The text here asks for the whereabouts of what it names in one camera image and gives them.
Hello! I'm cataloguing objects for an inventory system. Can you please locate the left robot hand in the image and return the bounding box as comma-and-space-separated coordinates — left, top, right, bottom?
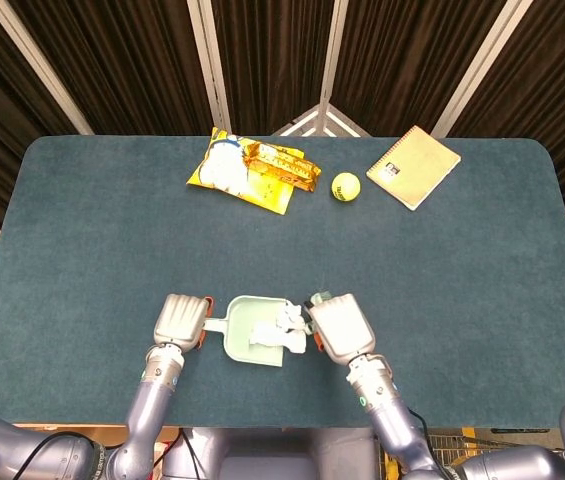
150, 293, 215, 353

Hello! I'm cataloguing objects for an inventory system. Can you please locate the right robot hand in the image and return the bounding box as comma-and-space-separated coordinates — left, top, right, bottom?
304, 293, 377, 366

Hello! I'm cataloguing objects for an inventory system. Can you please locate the small white paper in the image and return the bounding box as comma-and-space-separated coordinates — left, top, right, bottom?
274, 299, 308, 331

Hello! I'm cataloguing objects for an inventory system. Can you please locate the mint green plastic dustpan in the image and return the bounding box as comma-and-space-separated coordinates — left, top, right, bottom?
201, 295, 308, 369

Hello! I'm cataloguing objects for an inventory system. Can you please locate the large white paper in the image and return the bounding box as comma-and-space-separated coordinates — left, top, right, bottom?
248, 322, 309, 355

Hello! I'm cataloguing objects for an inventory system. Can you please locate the yellow tennis ball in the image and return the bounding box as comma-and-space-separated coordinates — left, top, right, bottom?
330, 172, 362, 204

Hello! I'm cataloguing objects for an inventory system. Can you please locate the grey robot torso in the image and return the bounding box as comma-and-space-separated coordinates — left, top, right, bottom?
161, 427, 388, 480

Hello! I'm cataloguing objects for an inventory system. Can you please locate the yellow snack bag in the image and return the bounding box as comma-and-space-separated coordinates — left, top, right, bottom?
185, 127, 299, 216

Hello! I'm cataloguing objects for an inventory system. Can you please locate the brown cardboard box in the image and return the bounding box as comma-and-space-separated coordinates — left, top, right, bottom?
14, 423, 173, 444

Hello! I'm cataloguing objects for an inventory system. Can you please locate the golden brown biscuit packet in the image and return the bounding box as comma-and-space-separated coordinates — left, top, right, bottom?
243, 141, 323, 194

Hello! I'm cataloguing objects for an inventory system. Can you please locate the tan spiral notebook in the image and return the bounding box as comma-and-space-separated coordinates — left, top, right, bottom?
365, 125, 463, 212

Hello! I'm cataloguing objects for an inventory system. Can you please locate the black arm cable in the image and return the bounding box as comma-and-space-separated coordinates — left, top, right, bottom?
406, 408, 436, 444

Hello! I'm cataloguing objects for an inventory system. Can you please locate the metal wire rack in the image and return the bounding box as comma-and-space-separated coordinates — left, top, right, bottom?
426, 429, 468, 464

